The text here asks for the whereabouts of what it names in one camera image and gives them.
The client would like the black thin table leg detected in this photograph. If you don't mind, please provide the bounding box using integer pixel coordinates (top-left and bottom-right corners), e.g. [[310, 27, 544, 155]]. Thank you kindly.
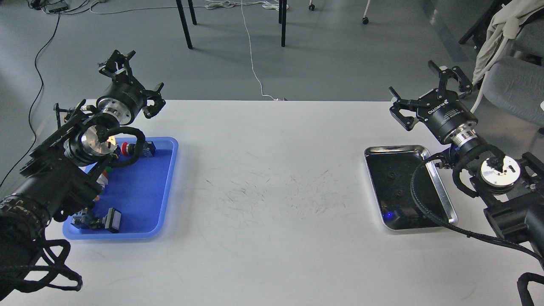
[[188, 0, 198, 26]]

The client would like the yellow push button switch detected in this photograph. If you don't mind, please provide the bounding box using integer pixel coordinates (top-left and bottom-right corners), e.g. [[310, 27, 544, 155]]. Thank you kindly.
[[71, 195, 103, 230]]

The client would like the black table leg left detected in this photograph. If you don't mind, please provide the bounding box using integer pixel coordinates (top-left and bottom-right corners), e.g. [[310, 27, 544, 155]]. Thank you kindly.
[[175, 0, 193, 50]]

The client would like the black cable on floor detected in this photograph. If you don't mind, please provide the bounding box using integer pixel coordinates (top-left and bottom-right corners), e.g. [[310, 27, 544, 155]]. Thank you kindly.
[[0, 13, 62, 187]]

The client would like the silver metal tray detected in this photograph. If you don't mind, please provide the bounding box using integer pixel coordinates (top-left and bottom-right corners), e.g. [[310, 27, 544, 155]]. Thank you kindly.
[[365, 144, 458, 234]]

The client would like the grey office chair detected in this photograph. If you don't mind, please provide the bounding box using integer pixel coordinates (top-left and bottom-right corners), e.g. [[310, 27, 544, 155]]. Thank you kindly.
[[470, 19, 544, 134]]

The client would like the black table leg right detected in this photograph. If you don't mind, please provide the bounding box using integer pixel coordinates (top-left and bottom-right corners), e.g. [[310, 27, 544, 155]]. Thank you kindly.
[[278, 0, 287, 47]]

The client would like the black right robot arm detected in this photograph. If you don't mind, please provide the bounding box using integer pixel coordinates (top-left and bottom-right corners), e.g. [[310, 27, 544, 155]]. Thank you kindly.
[[389, 60, 544, 265]]

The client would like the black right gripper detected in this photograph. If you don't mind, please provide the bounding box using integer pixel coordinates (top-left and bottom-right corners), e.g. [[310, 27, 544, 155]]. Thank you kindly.
[[388, 60, 479, 144]]

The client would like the white cable on floor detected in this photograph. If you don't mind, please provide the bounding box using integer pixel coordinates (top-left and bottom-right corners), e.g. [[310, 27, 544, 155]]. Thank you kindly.
[[204, 0, 289, 102]]

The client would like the blue plastic tray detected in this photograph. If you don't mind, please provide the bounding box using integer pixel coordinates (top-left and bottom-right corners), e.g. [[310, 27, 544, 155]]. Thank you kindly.
[[62, 137, 179, 240]]

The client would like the black power strip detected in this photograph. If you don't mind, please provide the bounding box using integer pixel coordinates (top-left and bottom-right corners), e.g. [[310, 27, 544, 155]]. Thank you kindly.
[[42, 0, 69, 14]]

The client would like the red emergency stop button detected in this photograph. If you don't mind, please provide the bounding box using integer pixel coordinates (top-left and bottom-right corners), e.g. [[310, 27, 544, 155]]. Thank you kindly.
[[120, 141, 156, 158]]

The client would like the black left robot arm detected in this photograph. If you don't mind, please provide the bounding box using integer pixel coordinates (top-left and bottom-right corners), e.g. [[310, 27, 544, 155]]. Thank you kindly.
[[0, 50, 165, 298]]

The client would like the white orange push button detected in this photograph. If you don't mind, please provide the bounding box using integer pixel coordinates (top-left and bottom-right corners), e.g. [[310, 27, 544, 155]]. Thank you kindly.
[[97, 171, 109, 191]]

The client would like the beige jacket on chair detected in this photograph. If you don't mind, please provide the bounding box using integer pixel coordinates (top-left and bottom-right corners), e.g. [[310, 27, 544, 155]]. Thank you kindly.
[[472, 0, 544, 85]]

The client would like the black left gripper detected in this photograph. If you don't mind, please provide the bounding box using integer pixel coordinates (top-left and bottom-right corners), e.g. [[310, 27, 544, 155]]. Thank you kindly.
[[97, 50, 166, 125]]

